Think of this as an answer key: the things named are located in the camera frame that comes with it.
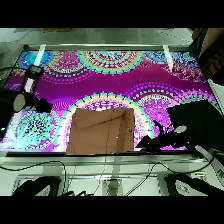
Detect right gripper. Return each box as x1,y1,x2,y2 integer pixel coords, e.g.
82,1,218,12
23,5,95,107
135,134,168,153

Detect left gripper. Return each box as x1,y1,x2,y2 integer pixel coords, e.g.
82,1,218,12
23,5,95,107
35,99,54,114

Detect black cable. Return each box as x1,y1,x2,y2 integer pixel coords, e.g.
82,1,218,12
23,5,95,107
124,156,216,197
0,160,68,197

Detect silver frame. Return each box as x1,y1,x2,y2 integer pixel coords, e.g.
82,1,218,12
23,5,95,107
0,43,224,197

